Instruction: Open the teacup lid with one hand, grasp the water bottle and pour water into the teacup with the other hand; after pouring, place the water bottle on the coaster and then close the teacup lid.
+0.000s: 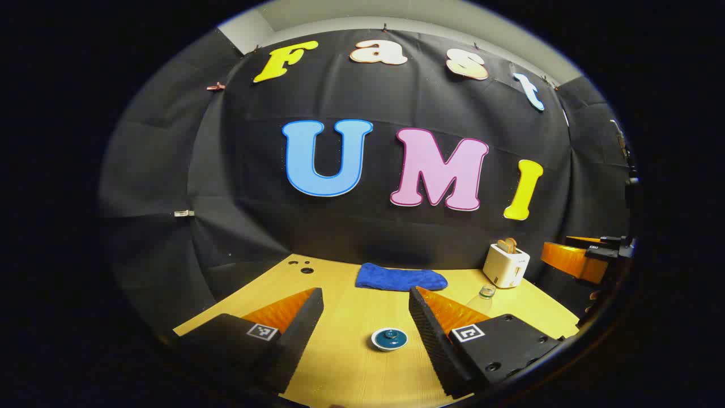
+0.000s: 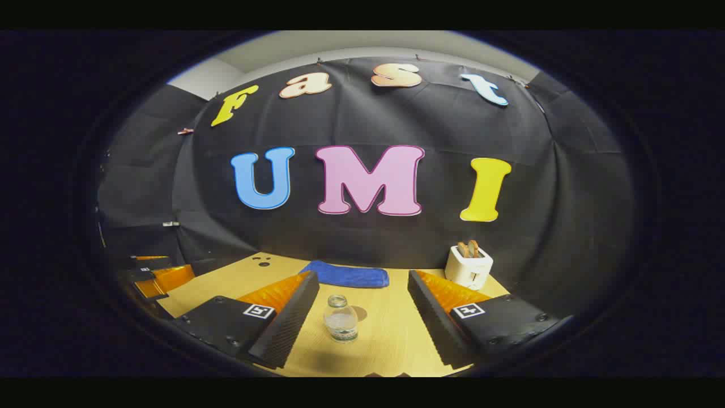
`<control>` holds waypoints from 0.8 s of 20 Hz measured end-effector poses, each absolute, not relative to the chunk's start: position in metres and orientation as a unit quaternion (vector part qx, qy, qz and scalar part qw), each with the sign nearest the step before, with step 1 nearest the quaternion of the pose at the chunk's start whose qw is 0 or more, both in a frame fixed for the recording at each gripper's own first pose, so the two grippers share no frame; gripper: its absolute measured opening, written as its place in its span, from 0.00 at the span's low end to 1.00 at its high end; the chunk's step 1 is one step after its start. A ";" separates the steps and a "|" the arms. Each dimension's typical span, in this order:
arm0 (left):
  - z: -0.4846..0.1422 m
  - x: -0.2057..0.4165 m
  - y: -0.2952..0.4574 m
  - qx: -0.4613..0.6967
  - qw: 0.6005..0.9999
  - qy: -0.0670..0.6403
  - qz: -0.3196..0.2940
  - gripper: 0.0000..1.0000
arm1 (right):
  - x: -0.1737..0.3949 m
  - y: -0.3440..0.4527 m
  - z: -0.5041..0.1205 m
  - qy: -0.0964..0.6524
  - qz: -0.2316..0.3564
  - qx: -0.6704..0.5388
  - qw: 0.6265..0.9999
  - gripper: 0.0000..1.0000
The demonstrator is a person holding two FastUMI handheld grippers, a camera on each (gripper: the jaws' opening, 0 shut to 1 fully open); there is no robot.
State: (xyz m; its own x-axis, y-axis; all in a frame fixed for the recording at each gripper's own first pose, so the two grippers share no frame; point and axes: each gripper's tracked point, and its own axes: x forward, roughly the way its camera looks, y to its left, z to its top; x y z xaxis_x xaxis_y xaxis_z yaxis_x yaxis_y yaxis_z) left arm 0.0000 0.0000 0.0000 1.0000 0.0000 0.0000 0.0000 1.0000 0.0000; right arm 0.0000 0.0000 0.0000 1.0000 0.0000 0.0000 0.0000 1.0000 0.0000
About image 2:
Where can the toast slice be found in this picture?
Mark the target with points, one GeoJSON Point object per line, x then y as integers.
{"type": "Point", "coordinates": [463, 250]}
{"type": "Point", "coordinates": [474, 248]}

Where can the black backdrop cloth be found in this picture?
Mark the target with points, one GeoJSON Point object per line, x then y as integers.
{"type": "Point", "coordinates": [368, 124]}

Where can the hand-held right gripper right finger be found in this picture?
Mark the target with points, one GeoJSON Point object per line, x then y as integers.
{"type": "Point", "coordinates": [439, 328]}

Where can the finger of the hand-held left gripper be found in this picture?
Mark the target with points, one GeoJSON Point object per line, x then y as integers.
{"type": "Point", "coordinates": [153, 264]}
{"type": "Point", "coordinates": [170, 277]}

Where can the white toaster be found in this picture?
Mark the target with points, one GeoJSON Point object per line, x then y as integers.
{"type": "Point", "coordinates": [467, 272]}

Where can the blue towel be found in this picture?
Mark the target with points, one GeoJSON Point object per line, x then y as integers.
{"type": "Point", "coordinates": [345, 276]}

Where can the clear plastic water bottle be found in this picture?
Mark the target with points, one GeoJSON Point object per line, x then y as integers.
{"type": "Point", "coordinates": [341, 323]}

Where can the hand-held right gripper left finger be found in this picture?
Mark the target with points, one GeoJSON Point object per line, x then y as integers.
{"type": "Point", "coordinates": [286, 328]}

